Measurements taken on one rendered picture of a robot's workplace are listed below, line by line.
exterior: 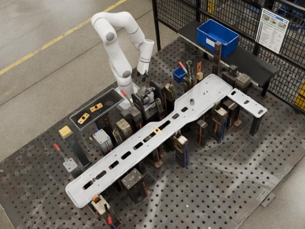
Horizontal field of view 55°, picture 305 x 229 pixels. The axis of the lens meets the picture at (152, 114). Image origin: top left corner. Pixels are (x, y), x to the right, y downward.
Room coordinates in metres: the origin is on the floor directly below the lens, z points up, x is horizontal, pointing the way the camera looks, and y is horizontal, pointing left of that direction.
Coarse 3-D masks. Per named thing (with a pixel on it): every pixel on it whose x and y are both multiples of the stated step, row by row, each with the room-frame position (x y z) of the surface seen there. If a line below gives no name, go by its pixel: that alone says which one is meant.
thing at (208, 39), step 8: (208, 24) 1.98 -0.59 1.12; (216, 24) 1.93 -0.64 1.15; (200, 32) 1.87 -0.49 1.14; (208, 32) 1.98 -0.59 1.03; (216, 32) 1.92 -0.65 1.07; (224, 32) 1.86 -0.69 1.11; (232, 32) 1.79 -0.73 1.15; (200, 40) 1.87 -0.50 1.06; (208, 40) 1.79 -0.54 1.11; (216, 40) 1.72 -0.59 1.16; (224, 40) 1.84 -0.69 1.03; (232, 40) 1.69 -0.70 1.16; (224, 48) 1.66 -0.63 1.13; (232, 48) 1.70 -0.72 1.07; (224, 56) 1.66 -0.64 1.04
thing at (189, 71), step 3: (189, 60) 1.50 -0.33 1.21; (186, 63) 1.49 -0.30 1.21; (189, 63) 1.49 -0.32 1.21; (192, 63) 1.47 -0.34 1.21; (189, 66) 1.49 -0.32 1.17; (192, 66) 1.46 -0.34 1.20; (189, 69) 1.48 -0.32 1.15; (189, 72) 1.46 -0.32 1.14; (192, 72) 1.48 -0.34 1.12; (189, 75) 1.46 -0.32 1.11; (192, 75) 1.47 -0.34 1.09; (189, 78) 1.46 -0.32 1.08; (192, 78) 1.47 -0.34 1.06
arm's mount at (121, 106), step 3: (117, 87) 1.75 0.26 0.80; (138, 87) 1.71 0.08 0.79; (117, 90) 1.72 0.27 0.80; (117, 105) 1.60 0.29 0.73; (120, 105) 1.55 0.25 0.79; (123, 105) 1.55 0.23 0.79; (126, 105) 1.54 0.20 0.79; (129, 105) 1.54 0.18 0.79; (120, 108) 1.56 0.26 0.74; (123, 108) 1.52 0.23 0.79; (126, 108) 1.51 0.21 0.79
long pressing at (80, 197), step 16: (208, 80) 1.47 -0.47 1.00; (192, 96) 1.35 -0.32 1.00; (208, 96) 1.32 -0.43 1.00; (224, 96) 1.30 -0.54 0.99; (176, 112) 1.23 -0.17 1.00; (192, 112) 1.21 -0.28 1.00; (144, 128) 1.14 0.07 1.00; (176, 128) 1.10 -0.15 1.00; (128, 144) 1.03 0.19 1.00; (144, 144) 1.01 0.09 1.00; (160, 144) 1.00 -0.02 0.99; (112, 160) 0.94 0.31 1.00; (128, 160) 0.91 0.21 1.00; (80, 176) 0.86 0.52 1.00; (112, 176) 0.82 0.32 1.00; (80, 192) 0.75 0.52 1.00; (96, 192) 0.74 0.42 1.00
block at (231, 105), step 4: (228, 100) 1.27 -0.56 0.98; (224, 104) 1.24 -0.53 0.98; (228, 104) 1.24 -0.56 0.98; (232, 104) 1.23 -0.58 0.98; (236, 104) 1.22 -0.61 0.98; (224, 108) 1.24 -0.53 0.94; (228, 108) 1.21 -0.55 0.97; (232, 108) 1.19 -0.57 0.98; (236, 108) 1.21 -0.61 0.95; (228, 112) 1.20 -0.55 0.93; (232, 112) 1.18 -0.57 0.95; (228, 116) 1.20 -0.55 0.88; (232, 116) 1.19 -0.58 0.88; (228, 120) 1.20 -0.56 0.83; (232, 120) 1.21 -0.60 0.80; (228, 124) 1.19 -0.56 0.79; (232, 124) 1.21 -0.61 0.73; (224, 128) 1.21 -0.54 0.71; (228, 128) 1.19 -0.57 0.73; (232, 128) 1.20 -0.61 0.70
